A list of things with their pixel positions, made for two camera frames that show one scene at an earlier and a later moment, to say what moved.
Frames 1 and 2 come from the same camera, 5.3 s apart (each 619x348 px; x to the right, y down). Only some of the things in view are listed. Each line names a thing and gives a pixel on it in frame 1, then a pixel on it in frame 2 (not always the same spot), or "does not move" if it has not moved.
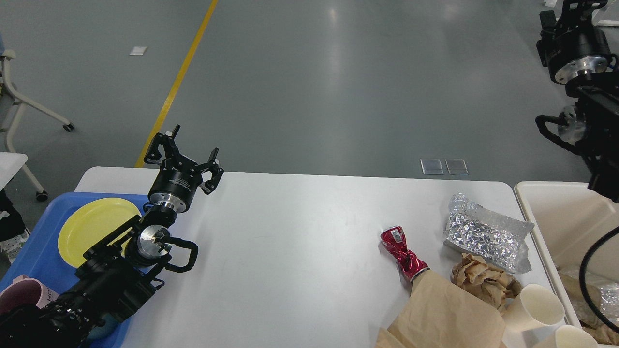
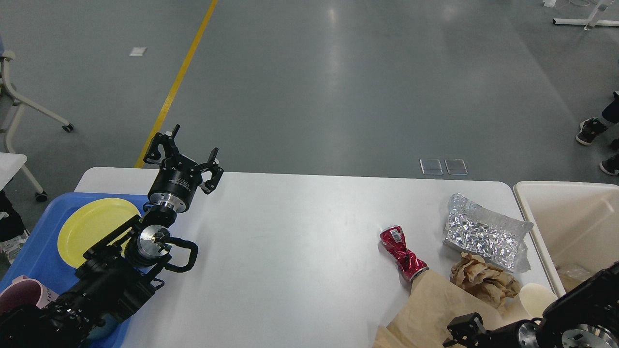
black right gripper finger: (548, 24) to (471, 343)
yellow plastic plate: (87, 224) does not move
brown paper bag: (445, 312) does not move
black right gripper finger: (577, 13) to (468, 327)
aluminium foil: (495, 238) does not move
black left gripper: (175, 187) does not move
